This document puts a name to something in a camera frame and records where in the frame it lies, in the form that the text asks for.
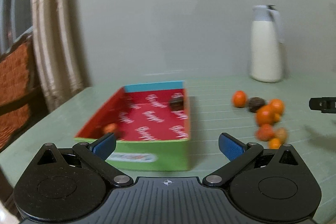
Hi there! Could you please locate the orange fruit in box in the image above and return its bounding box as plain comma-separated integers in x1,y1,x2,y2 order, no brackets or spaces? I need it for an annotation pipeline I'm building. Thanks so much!
102,123,118,134

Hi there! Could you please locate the reddish orange tangerine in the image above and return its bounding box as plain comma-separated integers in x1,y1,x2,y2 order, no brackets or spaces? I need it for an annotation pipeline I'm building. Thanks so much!
256,124,275,141

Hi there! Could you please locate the tan brown fruit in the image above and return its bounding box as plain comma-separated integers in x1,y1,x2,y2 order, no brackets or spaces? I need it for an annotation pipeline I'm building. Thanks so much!
274,127,288,143

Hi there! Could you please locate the large orange tangerine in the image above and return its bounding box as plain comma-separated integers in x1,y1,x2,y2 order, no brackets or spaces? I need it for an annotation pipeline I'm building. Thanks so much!
255,105,281,126

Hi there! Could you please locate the orange tangerine upper right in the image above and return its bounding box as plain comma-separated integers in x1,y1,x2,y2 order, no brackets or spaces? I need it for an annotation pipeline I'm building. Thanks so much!
269,98,285,116

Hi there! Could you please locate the green grid table mat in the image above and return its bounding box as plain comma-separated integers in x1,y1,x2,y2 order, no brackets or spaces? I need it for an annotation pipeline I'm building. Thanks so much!
1,73,335,223

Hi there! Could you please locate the dark brown passion fruit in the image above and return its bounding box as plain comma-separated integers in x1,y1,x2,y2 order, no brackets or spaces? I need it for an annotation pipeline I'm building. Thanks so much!
247,97,266,113

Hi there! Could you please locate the orange tangerine far left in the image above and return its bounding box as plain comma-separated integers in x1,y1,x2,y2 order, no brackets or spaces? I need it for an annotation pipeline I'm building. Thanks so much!
232,90,248,108

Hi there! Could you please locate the colourful cardboard box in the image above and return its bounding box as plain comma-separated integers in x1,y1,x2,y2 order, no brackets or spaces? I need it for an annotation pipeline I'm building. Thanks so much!
75,81,191,172

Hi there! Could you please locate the white thermos jug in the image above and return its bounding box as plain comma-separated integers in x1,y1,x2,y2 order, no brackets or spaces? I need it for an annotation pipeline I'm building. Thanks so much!
249,5,284,83

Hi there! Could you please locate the dark fruit in box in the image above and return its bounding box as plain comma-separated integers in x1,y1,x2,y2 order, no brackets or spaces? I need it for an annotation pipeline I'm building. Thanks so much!
169,95,185,111

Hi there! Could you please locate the beige satin curtain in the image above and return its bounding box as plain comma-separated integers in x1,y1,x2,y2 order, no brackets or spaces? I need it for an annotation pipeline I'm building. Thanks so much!
31,0,84,111

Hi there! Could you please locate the wooden sofa orange cushion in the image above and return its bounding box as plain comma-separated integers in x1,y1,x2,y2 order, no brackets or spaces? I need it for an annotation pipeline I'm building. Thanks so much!
1,35,47,151

